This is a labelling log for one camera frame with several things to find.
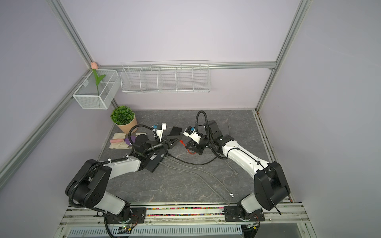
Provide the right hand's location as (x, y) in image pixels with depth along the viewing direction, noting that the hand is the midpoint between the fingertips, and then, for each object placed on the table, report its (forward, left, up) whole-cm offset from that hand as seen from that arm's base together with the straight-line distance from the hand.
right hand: (188, 145), depth 81 cm
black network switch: (-1, +22, -14) cm, 26 cm away
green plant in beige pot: (+22, +44, -1) cm, 49 cm away
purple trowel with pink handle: (-7, +25, +17) cm, 31 cm away
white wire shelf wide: (+45, +15, +15) cm, 49 cm away
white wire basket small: (+30, +55, +16) cm, 65 cm away
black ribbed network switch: (+21, +11, -14) cm, 27 cm away
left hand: (0, +4, +5) cm, 6 cm away
